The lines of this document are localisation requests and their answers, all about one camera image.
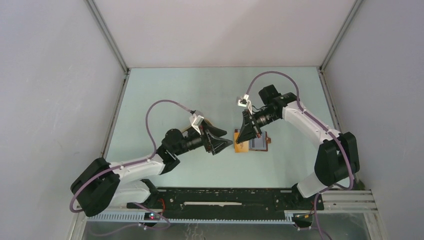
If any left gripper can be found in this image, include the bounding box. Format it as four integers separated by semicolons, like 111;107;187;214
174;120;232;156

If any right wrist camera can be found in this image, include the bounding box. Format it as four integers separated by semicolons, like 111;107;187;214
236;94;252;111

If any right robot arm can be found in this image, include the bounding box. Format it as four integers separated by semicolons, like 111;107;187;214
236;85;360;209

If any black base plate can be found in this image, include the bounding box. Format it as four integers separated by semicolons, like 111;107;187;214
142;187;324;220

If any aluminium frame rail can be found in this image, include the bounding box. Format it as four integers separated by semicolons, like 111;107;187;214
76;188;379;215

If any brown leather card holder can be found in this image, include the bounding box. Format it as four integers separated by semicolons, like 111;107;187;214
249;131;272;152

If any white cable duct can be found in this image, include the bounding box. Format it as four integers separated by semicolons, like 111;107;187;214
87;211;314;225

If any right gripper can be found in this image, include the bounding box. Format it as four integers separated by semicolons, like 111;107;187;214
236;108;279;144

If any beige card tray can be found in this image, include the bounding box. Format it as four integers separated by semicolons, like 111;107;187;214
180;118;213;137

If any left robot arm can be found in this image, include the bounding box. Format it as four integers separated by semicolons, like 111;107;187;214
70;120;233;217

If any orange yellow card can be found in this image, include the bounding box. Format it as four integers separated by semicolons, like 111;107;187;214
233;129;250;153

